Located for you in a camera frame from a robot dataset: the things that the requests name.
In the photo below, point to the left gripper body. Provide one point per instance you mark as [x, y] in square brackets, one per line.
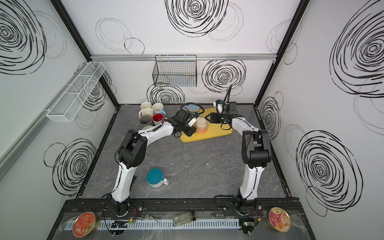
[189, 129]

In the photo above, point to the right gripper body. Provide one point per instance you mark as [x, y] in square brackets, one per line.
[226, 106]

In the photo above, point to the cream and orange mug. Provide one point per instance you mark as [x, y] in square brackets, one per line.
[201, 125]

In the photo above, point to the blue butterfly mug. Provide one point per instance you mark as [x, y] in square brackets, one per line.
[192, 108]

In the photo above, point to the light blue mug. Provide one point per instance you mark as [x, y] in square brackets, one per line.
[158, 108]

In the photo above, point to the small cream mug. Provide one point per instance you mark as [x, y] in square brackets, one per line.
[158, 119]

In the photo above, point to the pink mug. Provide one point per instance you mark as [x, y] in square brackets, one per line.
[146, 112]

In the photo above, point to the white mug with ribbed base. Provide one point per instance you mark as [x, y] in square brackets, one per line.
[145, 105]

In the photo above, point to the cream speckled mug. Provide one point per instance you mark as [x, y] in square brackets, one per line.
[147, 127]

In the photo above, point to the grey mug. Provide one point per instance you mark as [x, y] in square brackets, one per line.
[144, 121]

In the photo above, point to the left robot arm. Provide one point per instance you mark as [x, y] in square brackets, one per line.
[131, 153]

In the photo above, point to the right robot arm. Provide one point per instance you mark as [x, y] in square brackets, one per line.
[256, 147]

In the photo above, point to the yellow plastic tray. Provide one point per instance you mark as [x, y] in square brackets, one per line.
[211, 131]

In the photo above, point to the teal lidded cup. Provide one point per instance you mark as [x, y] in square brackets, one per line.
[156, 179]

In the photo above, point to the clear plastic box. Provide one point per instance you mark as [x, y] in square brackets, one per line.
[184, 218]

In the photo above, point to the pink round tin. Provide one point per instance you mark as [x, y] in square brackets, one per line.
[279, 220]

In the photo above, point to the red round tin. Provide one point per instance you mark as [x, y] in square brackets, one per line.
[85, 224]

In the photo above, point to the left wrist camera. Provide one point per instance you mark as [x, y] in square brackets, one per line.
[192, 122]

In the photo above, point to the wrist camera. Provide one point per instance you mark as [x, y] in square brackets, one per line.
[219, 105]
[192, 122]

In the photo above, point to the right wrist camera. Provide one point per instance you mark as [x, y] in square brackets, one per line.
[219, 105]

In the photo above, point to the black wire basket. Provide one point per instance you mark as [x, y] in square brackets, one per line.
[176, 70]

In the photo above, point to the white wire shelf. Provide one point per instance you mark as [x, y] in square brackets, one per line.
[84, 91]

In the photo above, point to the white slotted cable duct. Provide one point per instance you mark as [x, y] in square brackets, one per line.
[199, 224]

